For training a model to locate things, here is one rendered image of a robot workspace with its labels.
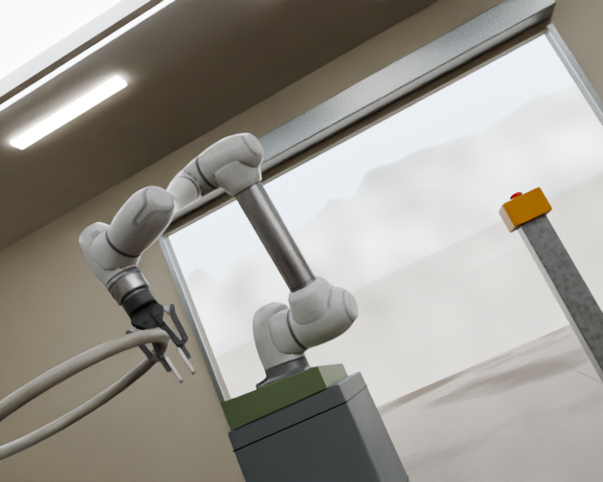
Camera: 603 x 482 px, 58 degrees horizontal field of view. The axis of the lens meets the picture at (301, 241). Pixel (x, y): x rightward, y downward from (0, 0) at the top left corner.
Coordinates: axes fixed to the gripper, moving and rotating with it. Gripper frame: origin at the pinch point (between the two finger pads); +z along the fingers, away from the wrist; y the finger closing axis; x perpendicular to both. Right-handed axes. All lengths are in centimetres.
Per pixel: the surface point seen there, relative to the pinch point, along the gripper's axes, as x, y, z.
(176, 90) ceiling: -323, -177, -289
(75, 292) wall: -554, 0, -238
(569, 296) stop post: 3, -100, 46
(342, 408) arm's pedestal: -30, -35, 33
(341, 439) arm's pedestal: -32, -30, 40
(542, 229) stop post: 6, -106, 26
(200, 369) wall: -500, -68, -62
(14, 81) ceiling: -248, -38, -303
